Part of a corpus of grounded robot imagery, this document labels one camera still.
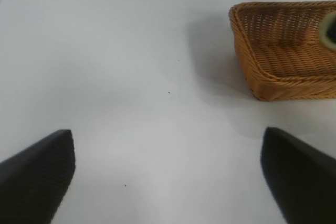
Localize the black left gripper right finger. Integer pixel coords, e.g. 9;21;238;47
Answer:
260;126;336;224

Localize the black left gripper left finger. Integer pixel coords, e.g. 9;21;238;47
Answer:
0;129;77;224

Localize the brown woven wicker basket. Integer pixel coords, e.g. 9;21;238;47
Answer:
228;0;336;102

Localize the pale yellow egg yolk pastry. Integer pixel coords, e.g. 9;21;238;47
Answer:
319;11;336;49

